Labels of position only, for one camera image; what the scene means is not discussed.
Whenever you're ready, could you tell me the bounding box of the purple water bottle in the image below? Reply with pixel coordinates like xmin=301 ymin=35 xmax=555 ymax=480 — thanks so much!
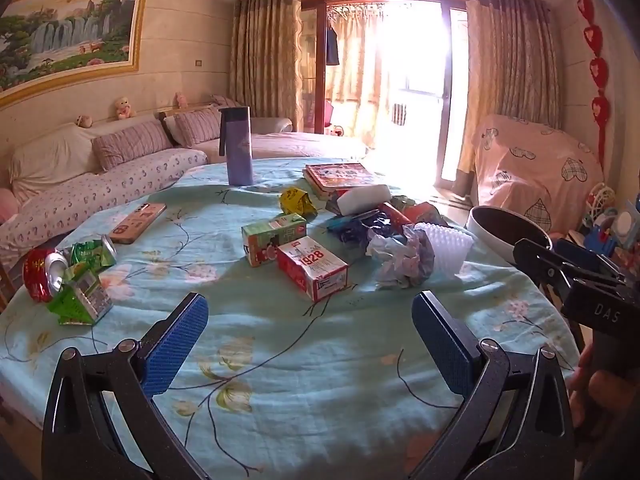
xmin=219 ymin=106 xmax=255 ymax=186

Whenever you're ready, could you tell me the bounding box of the yellow snack wrapper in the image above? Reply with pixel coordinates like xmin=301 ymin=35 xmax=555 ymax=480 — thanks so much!
xmin=279 ymin=187 xmax=317 ymax=218

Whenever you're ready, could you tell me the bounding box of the crumpled paper ball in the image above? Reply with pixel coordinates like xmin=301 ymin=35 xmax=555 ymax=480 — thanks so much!
xmin=366 ymin=225 xmax=436 ymax=289

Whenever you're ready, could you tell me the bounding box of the beige patterned curtain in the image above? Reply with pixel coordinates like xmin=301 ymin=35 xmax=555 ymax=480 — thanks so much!
xmin=462 ymin=0 xmax=563 ymax=196
xmin=229 ymin=0 xmax=303 ymax=133

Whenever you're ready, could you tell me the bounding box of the pink heart printed cover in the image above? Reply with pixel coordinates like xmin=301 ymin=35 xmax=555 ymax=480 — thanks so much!
xmin=472 ymin=114 xmax=604 ymax=235

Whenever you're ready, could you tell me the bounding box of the crushed green drink carton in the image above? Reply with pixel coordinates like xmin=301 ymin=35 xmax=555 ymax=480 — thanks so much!
xmin=47 ymin=265 xmax=113 ymax=326

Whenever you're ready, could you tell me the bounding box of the framed landscape painting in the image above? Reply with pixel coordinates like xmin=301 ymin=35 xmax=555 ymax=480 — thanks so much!
xmin=0 ymin=0 xmax=150 ymax=110

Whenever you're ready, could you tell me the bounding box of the dark blue wrapper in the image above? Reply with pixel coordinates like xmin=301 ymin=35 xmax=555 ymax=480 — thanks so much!
xmin=340 ymin=220 xmax=401 ymax=256

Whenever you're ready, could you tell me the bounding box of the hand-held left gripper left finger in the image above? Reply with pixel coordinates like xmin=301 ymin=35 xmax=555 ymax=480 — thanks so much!
xmin=41 ymin=292 xmax=216 ymax=480

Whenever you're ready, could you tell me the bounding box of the sheer balcony curtain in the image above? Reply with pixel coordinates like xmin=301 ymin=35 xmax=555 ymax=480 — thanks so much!
xmin=325 ymin=2 xmax=391 ymax=136

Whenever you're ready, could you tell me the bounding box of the sliding glass door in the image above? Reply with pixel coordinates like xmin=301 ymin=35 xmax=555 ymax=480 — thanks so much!
xmin=440 ymin=0 xmax=468 ymax=186

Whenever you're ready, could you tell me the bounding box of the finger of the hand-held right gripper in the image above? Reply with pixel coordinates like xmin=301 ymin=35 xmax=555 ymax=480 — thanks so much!
xmin=512 ymin=238 xmax=581 ymax=288
xmin=552 ymin=237 xmax=627 ymax=277

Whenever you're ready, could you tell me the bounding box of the white pillow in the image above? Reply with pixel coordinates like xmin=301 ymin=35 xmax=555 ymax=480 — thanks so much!
xmin=9 ymin=125 xmax=98 ymax=201

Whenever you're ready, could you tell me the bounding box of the floral teal tablecloth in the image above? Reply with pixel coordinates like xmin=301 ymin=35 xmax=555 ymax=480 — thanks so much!
xmin=0 ymin=157 xmax=581 ymax=480

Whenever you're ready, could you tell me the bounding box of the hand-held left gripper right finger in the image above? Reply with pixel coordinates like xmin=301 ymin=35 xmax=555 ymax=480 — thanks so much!
xmin=407 ymin=290 xmax=576 ymax=480

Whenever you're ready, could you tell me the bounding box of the green and red carton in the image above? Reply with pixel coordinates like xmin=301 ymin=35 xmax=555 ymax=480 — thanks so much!
xmin=241 ymin=213 xmax=307 ymax=267

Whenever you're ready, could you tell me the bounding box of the red cylindrical canister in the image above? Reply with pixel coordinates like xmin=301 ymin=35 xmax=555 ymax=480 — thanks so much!
xmin=378 ymin=201 xmax=416 ymax=228

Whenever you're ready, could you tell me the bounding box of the pile of colourful toys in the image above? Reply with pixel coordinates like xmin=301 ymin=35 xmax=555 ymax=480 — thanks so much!
xmin=582 ymin=182 xmax=640 ymax=266

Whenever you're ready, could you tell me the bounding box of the dark blue bag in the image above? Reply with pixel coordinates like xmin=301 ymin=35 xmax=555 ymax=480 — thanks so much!
xmin=326 ymin=210 xmax=383 ymax=233

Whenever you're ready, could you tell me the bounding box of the person's right hand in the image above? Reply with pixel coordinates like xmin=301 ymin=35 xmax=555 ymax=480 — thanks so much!
xmin=570 ymin=350 xmax=640 ymax=436

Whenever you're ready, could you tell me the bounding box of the white foam block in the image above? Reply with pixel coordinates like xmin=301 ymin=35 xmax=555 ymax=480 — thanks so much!
xmin=336 ymin=184 xmax=392 ymax=216

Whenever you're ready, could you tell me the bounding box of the crushed green can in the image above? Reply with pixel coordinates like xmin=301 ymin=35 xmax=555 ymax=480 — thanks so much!
xmin=70 ymin=234 xmax=117 ymax=273

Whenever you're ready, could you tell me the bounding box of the red heart hanging decoration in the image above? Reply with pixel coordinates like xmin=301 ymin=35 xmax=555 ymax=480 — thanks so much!
xmin=577 ymin=0 xmax=612 ymax=171

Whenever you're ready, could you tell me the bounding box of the large striped pillow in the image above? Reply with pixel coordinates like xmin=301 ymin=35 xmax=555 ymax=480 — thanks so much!
xmin=172 ymin=107 xmax=223 ymax=148
xmin=92 ymin=120 xmax=173 ymax=173

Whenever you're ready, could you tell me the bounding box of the crushed red can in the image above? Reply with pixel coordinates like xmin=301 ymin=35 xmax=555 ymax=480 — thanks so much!
xmin=23 ymin=247 xmax=68 ymax=303

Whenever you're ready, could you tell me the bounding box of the dark hanging garment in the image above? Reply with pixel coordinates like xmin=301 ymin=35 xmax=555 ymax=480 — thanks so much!
xmin=325 ymin=25 xmax=341 ymax=67

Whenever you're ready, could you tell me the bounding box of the round trash bin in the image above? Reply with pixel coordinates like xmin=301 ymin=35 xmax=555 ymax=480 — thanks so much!
xmin=466 ymin=205 xmax=553 ymax=267

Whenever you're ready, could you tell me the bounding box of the orange snack packet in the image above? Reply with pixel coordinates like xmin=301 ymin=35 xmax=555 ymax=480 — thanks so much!
xmin=407 ymin=201 xmax=443 ymax=226

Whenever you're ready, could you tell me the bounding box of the sofa with patterned cover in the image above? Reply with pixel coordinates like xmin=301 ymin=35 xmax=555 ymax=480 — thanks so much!
xmin=0 ymin=105 xmax=371 ymax=271

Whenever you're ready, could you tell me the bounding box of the red and white carton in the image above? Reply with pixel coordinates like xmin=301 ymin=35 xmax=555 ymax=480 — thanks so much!
xmin=276 ymin=238 xmax=350 ymax=303

